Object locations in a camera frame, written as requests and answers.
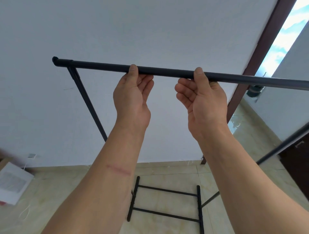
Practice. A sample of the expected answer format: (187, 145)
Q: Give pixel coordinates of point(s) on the person's left hand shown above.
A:
(129, 101)

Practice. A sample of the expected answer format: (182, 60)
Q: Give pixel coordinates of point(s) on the person's right hand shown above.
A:
(207, 108)

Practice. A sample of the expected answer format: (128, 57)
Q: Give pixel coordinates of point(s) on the teal round tape roll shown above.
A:
(254, 91)

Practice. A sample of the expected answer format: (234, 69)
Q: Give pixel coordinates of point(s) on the person's left forearm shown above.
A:
(106, 180)

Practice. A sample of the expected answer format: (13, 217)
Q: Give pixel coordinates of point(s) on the brown wooden door frame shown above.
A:
(265, 41)

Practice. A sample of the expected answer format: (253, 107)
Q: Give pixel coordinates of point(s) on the person's right thumb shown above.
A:
(199, 74)

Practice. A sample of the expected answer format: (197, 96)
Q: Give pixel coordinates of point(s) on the glass window pane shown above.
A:
(284, 33)

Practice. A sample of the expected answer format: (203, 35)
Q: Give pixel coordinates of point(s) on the person's left thumb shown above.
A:
(133, 70)

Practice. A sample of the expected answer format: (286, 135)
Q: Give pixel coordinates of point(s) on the black metal clothes rack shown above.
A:
(169, 71)

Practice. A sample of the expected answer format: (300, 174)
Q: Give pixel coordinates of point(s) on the dark brown door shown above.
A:
(297, 168)

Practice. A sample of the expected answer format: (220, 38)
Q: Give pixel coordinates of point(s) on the person's right forearm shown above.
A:
(246, 188)

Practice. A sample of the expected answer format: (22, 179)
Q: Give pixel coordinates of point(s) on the white cardboard box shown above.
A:
(14, 183)

